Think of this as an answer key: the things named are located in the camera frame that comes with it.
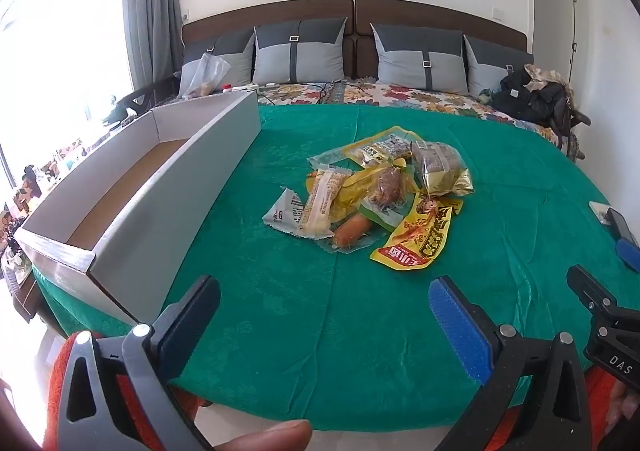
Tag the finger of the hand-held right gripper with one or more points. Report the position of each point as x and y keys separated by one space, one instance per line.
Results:
x=629 y=255
x=590 y=293

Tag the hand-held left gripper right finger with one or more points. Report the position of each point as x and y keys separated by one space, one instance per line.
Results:
x=457 y=326

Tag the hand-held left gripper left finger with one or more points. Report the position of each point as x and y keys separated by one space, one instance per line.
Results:
x=192 y=326

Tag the yellow cartoon snack packet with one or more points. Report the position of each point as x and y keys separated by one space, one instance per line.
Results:
x=420 y=231

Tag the white cardboard box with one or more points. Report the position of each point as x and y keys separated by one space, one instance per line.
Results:
x=175 y=211

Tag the white grey snack packet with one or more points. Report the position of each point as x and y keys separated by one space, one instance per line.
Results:
x=281 y=213

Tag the clear packet with large sausage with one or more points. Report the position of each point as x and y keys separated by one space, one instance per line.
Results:
x=350 y=230

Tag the clear packet with brown cake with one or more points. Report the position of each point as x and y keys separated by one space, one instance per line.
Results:
x=387 y=186

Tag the gold foil snack packet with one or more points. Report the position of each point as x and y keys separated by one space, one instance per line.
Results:
x=440 y=168

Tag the yellow chicken foot packet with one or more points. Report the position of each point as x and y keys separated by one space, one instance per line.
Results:
x=352 y=193

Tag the cream bread stick packet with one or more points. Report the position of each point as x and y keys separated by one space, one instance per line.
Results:
x=320 y=203

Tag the yellow-edged clear snack packet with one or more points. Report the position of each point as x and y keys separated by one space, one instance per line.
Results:
x=382 y=146

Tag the long clear snack packet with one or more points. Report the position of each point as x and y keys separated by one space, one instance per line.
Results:
x=325 y=158

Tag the person's right hand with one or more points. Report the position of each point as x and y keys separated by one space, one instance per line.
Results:
x=622 y=406

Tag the person's left hand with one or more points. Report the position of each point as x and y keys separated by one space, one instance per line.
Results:
x=270 y=438

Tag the green patterned blanket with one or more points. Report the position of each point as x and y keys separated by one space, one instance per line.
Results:
x=300 y=306

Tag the orange fuzzy garment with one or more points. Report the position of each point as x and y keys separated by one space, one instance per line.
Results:
x=62 y=361

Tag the pile of black clothes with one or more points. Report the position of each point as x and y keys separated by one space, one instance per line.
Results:
x=530 y=101

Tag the beige patterned cloth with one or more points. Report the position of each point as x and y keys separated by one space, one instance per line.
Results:
x=545 y=73

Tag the dark chair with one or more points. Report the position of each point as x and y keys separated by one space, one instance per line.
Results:
x=135 y=101

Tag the floral bedsheet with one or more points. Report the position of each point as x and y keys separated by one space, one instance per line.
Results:
x=425 y=96

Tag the grey two-tone pillow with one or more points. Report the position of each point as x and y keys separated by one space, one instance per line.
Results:
x=235 y=58
x=300 y=56
x=487 y=66
x=415 y=61

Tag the white door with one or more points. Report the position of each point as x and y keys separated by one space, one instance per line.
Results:
x=555 y=21

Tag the clear plastic bag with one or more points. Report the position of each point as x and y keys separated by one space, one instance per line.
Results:
x=202 y=76

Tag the brown headboard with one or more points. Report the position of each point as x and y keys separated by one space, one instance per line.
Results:
x=400 y=11

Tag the grey curtain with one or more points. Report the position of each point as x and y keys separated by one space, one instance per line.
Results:
x=150 y=6

